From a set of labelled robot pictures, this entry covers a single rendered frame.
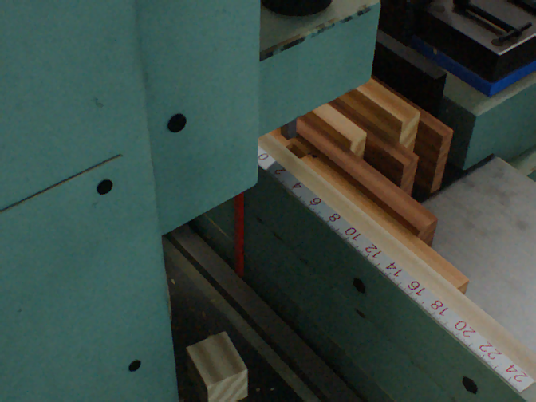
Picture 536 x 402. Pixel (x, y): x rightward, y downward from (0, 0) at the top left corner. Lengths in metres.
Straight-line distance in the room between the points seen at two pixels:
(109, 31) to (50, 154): 0.06
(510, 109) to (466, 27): 0.08
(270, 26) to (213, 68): 0.11
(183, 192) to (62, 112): 0.15
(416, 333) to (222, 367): 0.16
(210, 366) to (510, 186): 0.29
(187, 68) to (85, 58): 0.10
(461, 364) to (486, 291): 0.10
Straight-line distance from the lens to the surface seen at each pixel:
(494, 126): 0.71
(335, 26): 0.56
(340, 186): 0.62
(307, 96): 0.58
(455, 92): 0.69
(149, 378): 0.52
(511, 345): 0.54
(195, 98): 0.45
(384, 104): 0.65
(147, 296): 0.46
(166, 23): 0.41
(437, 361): 0.55
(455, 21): 0.70
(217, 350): 0.65
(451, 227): 0.66
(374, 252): 0.56
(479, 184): 0.70
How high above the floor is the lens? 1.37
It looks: 45 degrees down
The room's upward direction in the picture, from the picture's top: 1 degrees clockwise
